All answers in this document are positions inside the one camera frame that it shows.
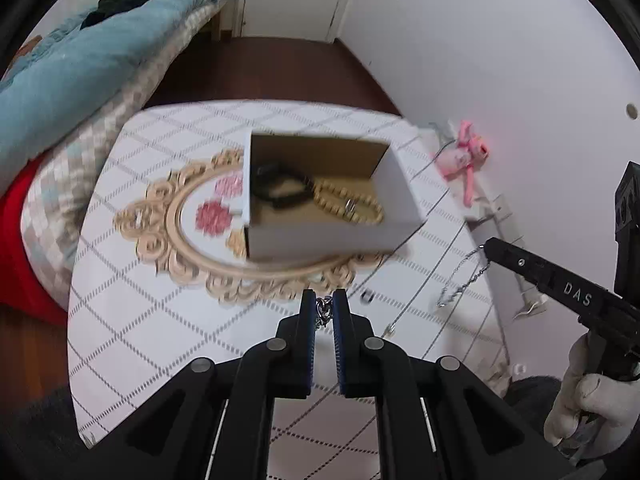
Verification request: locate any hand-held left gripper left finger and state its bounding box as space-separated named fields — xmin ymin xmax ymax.
xmin=75 ymin=289 xmax=318 ymax=480

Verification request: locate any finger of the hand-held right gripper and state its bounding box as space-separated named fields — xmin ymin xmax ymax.
xmin=480 ymin=237 xmax=637 ymax=324

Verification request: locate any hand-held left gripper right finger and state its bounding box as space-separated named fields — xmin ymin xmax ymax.
xmin=333 ymin=288 xmax=577 ymax=480

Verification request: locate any short silver chain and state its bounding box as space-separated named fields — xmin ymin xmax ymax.
xmin=315 ymin=296 xmax=336 ymax=328

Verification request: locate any white cardboard box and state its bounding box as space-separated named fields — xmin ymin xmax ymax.
xmin=243 ymin=132 xmax=429 ymax=262

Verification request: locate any long silver chain necklace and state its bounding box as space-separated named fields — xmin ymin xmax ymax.
xmin=437 ymin=245 xmax=494 ymax=309

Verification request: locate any person's right hand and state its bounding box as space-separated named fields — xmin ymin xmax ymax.
xmin=543 ymin=332 xmax=640 ymax=461

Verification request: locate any dark grey cloth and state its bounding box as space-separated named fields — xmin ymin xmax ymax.
xmin=502 ymin=375 xmax=576 ymax=441

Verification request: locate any pink plush toy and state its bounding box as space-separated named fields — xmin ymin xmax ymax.
xmin=434 ymin=120 xmax=492 ymax=207

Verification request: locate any white checked tablecloth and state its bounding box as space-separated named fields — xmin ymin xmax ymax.
xmin=66 ymin=99 xmax=512 ymax=478

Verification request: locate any ornate beige oval tray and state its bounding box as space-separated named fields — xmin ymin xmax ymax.
xmin=114 ymin=149 xmax=393 ymax=307

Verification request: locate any grey checked bed sheet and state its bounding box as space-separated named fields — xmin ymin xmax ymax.
xmin=20 ymin=2 xmax=221 ymax=286

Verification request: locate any red cloth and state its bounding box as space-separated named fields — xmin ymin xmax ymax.
xmin=0 ymin=157 xmax=68 ymax=328

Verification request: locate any light blue blanket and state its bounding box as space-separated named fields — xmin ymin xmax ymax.
xmin=0 ymin=0 xmax=242 ymax=196

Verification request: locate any white wire rack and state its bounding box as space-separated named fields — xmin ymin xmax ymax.
xmin=462 ymin=192 xmax=550 ymax=322

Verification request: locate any beige bead bracelet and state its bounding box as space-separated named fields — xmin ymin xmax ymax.
xmin=312 ymin=179 xmax=386 ymax=226

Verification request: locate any black bracelet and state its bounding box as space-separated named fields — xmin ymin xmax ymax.
xmin=252 ymin=162 xmax=316 ymax=211

